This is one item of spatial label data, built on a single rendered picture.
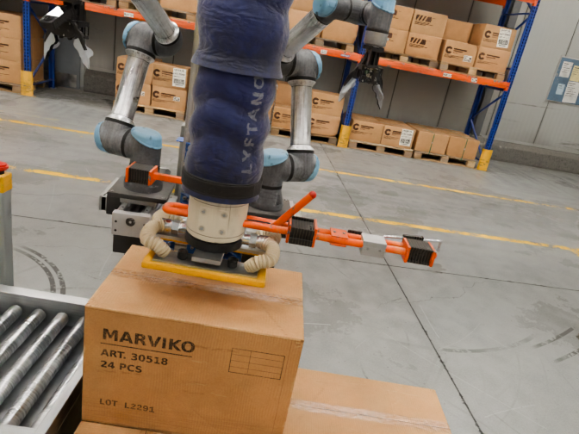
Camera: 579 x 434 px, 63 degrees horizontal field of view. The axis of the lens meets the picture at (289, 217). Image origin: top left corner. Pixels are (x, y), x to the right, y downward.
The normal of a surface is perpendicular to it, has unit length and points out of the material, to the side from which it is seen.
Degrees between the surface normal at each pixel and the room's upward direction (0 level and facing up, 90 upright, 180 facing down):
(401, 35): 88
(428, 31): 94
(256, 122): 71
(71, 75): 90
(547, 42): 90
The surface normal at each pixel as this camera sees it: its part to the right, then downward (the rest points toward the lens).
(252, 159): 0.79, 0.08
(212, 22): -0.51, 0.26
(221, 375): -0.01, 0.36
